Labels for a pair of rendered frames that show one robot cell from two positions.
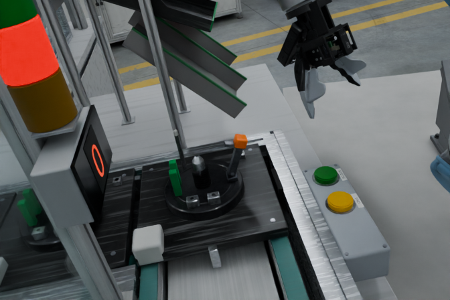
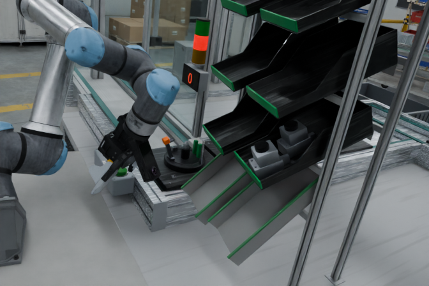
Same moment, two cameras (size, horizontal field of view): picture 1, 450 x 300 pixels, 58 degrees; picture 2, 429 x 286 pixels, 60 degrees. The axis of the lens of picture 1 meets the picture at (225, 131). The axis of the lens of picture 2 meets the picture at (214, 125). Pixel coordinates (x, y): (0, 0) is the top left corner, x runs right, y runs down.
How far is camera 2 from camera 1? 1.61 m
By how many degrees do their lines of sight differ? 116
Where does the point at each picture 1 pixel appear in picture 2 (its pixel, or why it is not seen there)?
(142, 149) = (279, 242)
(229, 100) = (193, 182)
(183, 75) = (225, 158)
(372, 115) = not seen: outside the picture
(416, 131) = (28, 272)
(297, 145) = (143, 251)
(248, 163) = (167, 175)
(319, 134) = (124, 265)
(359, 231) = not seen: hidden behind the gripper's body
